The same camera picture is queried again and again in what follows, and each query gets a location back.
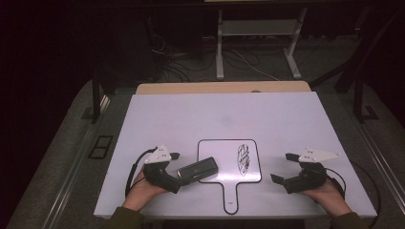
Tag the white paddle whiteboard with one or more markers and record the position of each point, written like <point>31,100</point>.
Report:
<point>224,152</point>

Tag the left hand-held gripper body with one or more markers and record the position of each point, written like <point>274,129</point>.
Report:
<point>159,178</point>

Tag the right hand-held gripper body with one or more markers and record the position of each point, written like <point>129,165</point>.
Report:
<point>310,178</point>

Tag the person's right hand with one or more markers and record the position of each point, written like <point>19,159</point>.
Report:
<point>331,197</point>

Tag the black whiteboard eraser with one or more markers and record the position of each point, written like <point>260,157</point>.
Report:
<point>197,171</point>

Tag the wooden table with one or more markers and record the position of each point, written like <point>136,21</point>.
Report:
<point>223,87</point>

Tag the black floor socket frame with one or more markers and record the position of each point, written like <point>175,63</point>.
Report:
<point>101,147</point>

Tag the aluminium floor rail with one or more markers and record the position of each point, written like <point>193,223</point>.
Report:
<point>387,168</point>
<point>68,181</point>

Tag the white metal stand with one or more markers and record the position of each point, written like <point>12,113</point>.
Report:
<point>258,28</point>

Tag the person's left hand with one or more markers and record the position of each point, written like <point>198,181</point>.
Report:
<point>140,192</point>

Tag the black metal stand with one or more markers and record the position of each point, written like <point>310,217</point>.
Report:
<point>359,95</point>
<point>95,101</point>

